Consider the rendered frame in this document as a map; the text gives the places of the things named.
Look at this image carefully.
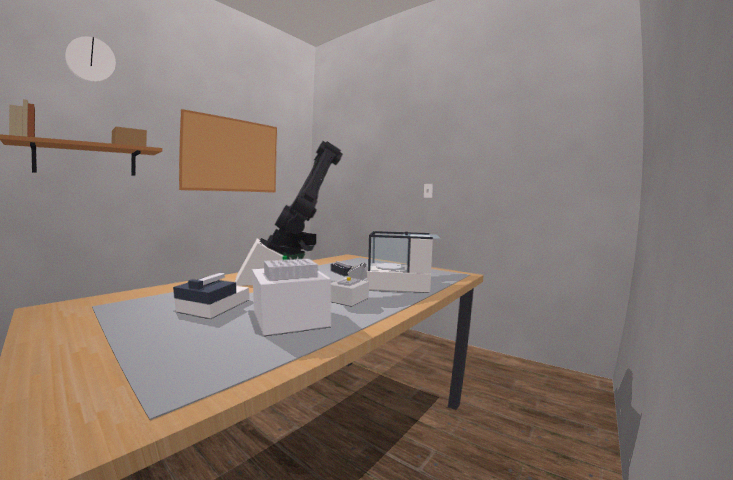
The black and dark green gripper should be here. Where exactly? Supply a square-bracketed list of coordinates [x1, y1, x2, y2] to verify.
[278, 245, 305, 260]

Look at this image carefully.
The grey bench mat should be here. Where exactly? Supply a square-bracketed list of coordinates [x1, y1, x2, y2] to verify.
[92, 271, 470, 420]

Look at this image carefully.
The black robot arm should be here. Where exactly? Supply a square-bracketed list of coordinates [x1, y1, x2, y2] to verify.
[260, 141, 343, 255]

